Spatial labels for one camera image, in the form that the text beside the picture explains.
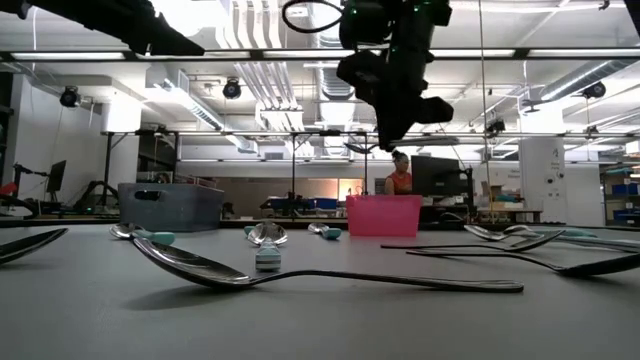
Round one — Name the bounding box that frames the shelf with blue bins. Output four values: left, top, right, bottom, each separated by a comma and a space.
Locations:
599, 164, 640, 226

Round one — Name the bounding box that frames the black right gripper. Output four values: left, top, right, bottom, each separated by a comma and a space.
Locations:
336, 48, 455, 153

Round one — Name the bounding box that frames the person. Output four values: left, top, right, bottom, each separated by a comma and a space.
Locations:
383, 149, 414, 196

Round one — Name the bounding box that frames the gray plastic bin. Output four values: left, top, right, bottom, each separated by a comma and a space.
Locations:
117, 182, 226, 233

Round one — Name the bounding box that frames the overhead frame light bar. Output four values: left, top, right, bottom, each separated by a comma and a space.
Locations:
0, 48, 640, 63

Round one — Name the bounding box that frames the spoon with striped handle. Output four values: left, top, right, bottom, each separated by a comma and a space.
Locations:
463, 224, 640, 253
247, 221, 290, 273

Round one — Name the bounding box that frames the plain dark metal spoon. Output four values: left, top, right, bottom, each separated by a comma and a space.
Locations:
0, 227, 69, 266
405, 249, 640, 279
132, 237, 525, 294
380, 229, 566, 253

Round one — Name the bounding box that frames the gray table mat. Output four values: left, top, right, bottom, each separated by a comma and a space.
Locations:
0, 223, 640, 360

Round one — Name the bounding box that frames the red plastic bin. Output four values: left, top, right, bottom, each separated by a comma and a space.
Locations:
345, 194, 424, 238

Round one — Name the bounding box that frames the small black tilted monitor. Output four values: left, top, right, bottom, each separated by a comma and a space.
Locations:
45, 159, 68, 195

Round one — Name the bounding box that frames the black round ceiling fixture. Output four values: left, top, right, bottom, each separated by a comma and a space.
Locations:
59, 85, 82, 109
582, 80, 607, 100
222, 77, 243, 101

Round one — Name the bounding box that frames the cardboard box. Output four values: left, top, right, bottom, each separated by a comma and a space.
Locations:
480, 180, 506, 202

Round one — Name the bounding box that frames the yellow hanging cord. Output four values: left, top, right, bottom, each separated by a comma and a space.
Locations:
478, 0, 496, 224

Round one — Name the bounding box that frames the black monitor on arm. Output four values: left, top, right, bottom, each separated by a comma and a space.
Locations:
410, 155, 474, 199

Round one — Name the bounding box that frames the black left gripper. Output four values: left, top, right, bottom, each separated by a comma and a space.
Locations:
27, 0, 206, 57

